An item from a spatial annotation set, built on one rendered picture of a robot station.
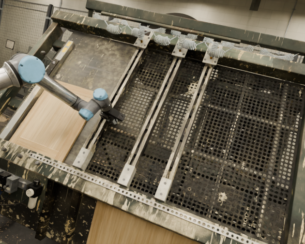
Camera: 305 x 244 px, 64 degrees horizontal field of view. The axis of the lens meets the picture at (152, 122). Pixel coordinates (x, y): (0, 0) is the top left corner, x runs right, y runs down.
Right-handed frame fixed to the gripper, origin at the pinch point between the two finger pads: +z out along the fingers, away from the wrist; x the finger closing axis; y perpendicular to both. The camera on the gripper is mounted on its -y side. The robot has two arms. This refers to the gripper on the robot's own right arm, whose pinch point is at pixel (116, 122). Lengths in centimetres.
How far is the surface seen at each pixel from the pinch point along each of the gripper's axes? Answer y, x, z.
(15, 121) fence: 69, 24, -2
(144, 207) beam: -40, 44, -2
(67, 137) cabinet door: 27.2, 21.2, 0.2
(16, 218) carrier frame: 61, 83, 50
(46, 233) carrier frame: 32, 83, 50
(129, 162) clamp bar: -21.8, 23.6, -4.4
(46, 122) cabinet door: 48, 16, 0
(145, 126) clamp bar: -21.7, -2.1, -4.4
